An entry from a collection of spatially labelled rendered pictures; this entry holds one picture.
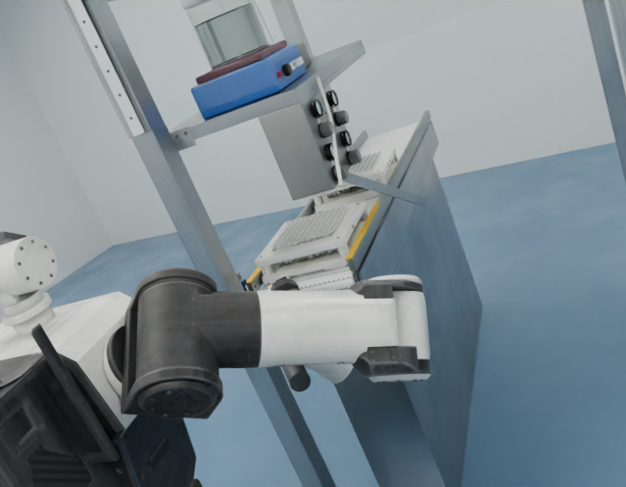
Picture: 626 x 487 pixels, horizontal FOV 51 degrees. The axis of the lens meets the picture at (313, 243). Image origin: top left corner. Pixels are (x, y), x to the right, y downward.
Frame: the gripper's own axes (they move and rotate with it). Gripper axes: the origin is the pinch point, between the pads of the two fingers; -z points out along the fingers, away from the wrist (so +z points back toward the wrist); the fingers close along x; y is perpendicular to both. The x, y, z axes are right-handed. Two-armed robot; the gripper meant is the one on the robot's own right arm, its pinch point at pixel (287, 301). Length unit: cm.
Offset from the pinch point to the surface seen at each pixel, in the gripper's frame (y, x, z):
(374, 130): 125, 50, -352
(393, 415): 15, 59, -35
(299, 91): 20.9, -34.5, -17.2
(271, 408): -13.6, 36.6, -29.1
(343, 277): 14.9, 9.2, -21.0
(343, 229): 20.6, 1.2, -29.4
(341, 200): 30, 6, -71
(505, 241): 125, 97, -183
